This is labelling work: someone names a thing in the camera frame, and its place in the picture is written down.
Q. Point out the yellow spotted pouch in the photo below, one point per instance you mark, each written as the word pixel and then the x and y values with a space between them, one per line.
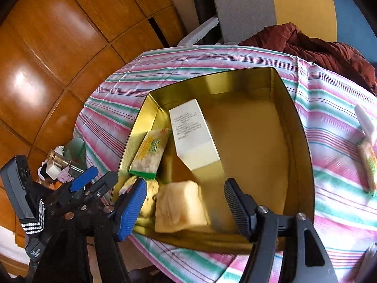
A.
pixel 151 194

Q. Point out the gold metal tin box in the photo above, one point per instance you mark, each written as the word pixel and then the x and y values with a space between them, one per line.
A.
pixel 253 141

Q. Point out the yellow green snack packet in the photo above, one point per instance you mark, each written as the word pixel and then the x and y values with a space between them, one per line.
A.
pixel 150 153

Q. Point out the grey yellow blue chair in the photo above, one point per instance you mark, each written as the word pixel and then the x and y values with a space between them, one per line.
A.
pixel 244 6

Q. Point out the white rolled cloth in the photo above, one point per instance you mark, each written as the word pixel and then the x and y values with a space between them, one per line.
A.
pixel 371 256

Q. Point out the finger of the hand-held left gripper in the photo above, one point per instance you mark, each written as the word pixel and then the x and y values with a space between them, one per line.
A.
pixel 84 179
pixel 103 184

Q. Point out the maroon jacket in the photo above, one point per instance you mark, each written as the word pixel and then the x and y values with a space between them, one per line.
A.
pixel 318 47

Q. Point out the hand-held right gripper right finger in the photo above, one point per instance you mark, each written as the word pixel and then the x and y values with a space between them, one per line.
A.
pixel 238 209

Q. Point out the beige block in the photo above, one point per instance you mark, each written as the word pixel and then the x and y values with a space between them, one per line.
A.
pixel 179 206

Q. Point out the striped tablecloth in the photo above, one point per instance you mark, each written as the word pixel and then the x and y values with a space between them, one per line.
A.
pixel 332 159

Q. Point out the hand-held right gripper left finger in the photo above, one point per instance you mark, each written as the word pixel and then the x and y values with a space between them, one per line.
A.
pixel 132 209

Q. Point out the white plastic block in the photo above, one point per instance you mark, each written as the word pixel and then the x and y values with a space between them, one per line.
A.
pixel 366 123

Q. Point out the tall white carton box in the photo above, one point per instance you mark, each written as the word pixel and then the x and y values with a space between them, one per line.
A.
pixel 191 135

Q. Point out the orange green snack packet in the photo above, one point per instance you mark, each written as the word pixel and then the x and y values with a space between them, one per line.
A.
pixel 369 165

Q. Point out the brass bottle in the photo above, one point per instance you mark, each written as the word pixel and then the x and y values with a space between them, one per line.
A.
pixel 57 156

